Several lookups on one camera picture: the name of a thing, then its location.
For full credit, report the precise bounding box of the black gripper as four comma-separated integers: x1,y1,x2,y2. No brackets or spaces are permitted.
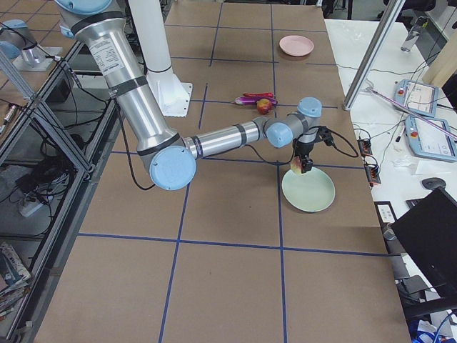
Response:
296,140,314,174

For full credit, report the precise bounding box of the yellow pink peach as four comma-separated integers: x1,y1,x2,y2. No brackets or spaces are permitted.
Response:
290,156,303,175

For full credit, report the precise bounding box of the purple eggplant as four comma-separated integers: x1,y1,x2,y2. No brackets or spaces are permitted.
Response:
233,96,278,106

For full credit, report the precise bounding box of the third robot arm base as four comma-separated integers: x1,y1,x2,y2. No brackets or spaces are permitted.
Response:
1,19,63,71

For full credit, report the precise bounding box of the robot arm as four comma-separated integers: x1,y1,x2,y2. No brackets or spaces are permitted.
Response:
57,1,322,190

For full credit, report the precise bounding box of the green plate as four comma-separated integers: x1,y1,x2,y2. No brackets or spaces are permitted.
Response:
281,167,336,212

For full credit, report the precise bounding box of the red yellow pomegranate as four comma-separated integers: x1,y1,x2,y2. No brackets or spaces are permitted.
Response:
256,99,273,115

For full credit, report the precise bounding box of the red chili pepper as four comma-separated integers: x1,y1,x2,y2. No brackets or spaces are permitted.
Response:
243,92,275,99

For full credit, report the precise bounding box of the pink plate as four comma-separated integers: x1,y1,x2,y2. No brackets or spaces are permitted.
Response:
278,35,314,57

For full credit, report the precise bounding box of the near teach pendant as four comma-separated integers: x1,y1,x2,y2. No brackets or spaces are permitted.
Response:
405,115,456,162

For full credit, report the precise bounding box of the teach pendant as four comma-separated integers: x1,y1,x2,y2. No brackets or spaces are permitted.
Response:
394,79,439,118
405,115,456,162

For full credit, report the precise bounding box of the black computer mouse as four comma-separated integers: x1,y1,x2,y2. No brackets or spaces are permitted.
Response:
421,177,446,190

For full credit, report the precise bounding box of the far teach pendant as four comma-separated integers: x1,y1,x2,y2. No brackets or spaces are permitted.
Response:
394,79,439,118

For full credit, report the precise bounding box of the black monitor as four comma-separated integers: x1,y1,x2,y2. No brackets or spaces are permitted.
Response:
391,187,456,297

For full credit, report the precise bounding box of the water bottle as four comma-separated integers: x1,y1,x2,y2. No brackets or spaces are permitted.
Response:
401,16,428,52

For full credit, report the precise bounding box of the white power strip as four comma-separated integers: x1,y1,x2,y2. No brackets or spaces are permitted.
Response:
19,200,44,218

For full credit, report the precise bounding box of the stack of books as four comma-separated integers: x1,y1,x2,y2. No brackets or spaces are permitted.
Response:
1,242,32,316

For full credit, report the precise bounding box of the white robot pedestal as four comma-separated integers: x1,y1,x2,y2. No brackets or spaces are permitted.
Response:
129,0,193,117

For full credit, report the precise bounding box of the aluminium frame post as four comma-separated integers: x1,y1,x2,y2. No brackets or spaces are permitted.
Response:
343,0,406,111

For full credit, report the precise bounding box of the aluminium frame rail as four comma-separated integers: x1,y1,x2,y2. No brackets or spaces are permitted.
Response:
1,43,118,342

